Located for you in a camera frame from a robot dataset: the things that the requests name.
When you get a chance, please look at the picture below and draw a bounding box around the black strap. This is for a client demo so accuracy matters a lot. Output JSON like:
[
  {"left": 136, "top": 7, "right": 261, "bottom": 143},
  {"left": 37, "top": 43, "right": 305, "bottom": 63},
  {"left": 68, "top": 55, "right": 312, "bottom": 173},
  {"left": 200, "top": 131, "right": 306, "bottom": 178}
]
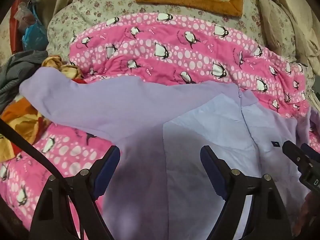
[{"left": 0, "top": 119, "right": 85, "bottom": 240}]

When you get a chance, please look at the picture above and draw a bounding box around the person's right hand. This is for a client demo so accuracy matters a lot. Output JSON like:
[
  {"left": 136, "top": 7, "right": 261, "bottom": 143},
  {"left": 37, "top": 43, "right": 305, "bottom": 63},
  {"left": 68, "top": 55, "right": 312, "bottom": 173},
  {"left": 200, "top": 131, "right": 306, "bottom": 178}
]
[{"left": 292, "top": 192, "right": 320, "bottom": 238}]

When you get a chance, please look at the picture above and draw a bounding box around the grey cloth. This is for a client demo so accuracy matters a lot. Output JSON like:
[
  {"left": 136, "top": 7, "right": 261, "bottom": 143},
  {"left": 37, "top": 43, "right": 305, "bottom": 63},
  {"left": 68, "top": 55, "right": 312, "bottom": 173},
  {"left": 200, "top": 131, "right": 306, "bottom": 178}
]
[{"left": 0, "top": 50, "right": 49, "bottom": 111}]

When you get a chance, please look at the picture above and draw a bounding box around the orange yellow printed cloth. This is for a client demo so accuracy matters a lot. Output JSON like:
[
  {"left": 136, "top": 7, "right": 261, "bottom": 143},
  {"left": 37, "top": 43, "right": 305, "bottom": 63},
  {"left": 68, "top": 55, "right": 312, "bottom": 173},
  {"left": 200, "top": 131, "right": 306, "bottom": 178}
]
[{"left": 0, "top": 55, "right": 85, "bottom": 162}]

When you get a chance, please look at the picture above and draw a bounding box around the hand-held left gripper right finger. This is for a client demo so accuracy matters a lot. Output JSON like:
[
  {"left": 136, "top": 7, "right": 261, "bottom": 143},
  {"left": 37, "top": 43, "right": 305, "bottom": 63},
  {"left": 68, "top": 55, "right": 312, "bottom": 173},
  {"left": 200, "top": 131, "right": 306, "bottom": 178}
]
[{"left": 201, "top": 145, "right": 298, "bottom": 240}]

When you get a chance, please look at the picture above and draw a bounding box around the beige blanket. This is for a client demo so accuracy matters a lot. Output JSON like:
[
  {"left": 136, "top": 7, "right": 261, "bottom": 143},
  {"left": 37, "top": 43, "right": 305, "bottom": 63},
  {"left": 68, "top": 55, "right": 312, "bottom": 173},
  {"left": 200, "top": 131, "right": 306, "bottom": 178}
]
[{"left": 240, "top": 0, "right": 320, "bottom": 80}]

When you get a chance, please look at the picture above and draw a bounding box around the red bag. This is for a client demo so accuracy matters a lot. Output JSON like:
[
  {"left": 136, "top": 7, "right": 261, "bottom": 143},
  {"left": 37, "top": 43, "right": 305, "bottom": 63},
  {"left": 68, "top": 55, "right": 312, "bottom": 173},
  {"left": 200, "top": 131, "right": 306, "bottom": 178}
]
[{"left": 9, "top": 0, "right": 28, "bottom": 53}]

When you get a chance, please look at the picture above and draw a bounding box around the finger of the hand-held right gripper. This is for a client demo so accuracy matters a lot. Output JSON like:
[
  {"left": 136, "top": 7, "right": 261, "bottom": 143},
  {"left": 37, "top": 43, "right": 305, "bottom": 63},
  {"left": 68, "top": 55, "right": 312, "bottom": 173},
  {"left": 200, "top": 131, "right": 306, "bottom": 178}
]
[
  {"left": 301, "top": 143, "right": 320, "bottom": 167},
  {"left": 282, "top": 140, "right": 312, "bottom": 167}
]

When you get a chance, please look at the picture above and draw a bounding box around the blue plastic bag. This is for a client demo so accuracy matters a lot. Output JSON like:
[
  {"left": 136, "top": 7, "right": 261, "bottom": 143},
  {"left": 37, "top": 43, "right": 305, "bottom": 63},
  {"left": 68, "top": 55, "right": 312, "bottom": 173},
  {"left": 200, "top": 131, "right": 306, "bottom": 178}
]
[{"left": 22, "top": 5, "right": 48, "bottom": 52}]

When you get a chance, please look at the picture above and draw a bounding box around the lavender jacket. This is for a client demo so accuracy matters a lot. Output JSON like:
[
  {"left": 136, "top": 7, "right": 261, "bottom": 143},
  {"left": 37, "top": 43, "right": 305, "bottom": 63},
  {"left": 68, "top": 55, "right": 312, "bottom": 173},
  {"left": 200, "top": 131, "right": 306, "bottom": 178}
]
[{"left": 19, "top": 76, "right": 312, "bottom": 240}]

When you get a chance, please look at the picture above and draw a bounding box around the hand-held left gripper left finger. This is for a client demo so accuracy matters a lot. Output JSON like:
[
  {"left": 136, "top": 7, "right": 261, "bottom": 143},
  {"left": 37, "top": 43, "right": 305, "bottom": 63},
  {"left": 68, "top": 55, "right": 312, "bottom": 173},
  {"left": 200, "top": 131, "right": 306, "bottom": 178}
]
[{"left": 29, "top": 145, "right": 121, "bottom": 240}]

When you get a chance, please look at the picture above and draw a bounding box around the pink penguin print blanket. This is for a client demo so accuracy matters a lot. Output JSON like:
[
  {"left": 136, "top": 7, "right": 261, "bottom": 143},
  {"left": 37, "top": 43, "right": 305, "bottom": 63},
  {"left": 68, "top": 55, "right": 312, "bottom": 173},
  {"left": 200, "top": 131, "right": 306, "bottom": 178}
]
[{"left": 0, "top": 12, "right": 320, "bottom": 214}]

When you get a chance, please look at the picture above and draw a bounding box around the floral quilt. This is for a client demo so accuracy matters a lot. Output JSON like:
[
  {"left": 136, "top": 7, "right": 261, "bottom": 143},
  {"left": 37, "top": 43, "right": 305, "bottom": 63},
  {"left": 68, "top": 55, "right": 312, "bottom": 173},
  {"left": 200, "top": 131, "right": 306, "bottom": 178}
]
[{"left": 46, "top": 0, "right": 316, "bottom": 87}]

